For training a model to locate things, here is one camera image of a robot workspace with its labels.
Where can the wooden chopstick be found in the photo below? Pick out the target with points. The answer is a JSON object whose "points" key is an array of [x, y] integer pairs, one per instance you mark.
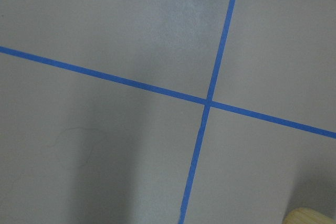
{"points": [[307, 216]]}

